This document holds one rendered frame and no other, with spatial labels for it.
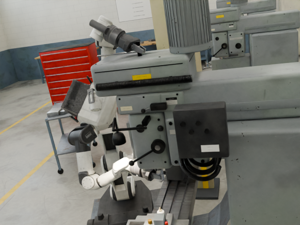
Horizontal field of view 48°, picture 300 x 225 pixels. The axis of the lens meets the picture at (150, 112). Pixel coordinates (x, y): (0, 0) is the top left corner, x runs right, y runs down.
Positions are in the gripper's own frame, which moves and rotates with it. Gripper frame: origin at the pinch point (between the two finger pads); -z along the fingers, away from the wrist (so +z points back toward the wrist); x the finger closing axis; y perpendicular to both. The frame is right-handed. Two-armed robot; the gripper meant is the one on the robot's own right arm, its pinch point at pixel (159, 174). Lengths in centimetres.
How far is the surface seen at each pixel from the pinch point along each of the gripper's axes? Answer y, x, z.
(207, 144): -35, -20, -44
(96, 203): 84, 42, 122
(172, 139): -26.1, -5.6, -16.2
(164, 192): 32.0, 24.3, 19.2
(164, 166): -10.5, -6.4, -9.7
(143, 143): -23.6, -10.2, -1.7
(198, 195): 121, 141, 72
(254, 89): -48, 12, -51
